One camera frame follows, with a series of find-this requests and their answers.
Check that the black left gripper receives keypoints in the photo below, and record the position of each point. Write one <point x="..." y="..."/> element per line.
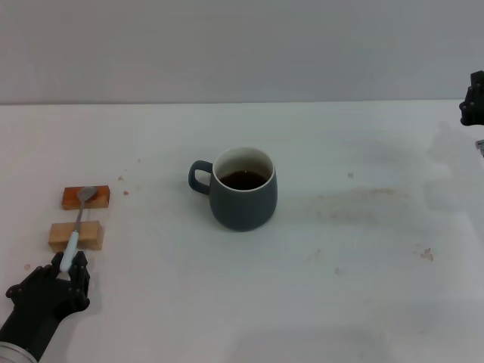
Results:
<point x="38" y="314"/>

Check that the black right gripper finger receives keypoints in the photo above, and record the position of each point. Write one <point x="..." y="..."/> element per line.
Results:
<point x="474" y="107"/>

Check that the dark grey ceramic mug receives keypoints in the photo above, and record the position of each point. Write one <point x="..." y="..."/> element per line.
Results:
<point x="242" y="208"/>

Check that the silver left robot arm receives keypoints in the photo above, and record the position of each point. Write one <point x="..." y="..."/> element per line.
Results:
<point x="11" y="353"/>

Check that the light wooden block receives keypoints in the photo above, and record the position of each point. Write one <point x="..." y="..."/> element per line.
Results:
<point x="90" y="231"/>

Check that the reddish brown wooden block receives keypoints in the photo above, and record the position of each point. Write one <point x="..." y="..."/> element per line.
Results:
<point x="100" y="197"/>

